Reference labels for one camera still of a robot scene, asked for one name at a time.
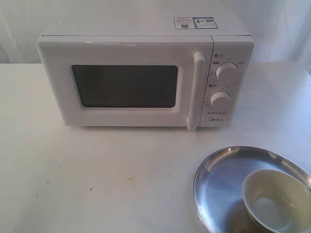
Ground cream ceramic bowl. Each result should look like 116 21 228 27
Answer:
242 169 311 233

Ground white control knob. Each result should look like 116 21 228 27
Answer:
215 63 240 83
210 92 232 111

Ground lower white control knob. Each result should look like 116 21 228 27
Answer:
210 92 232 111

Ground upper white control knob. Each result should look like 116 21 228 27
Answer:
215 63 240 83

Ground white microwave oven body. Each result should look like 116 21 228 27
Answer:
39 17 254 128

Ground round stainless steel tray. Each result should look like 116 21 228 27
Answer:
193 146 311 233

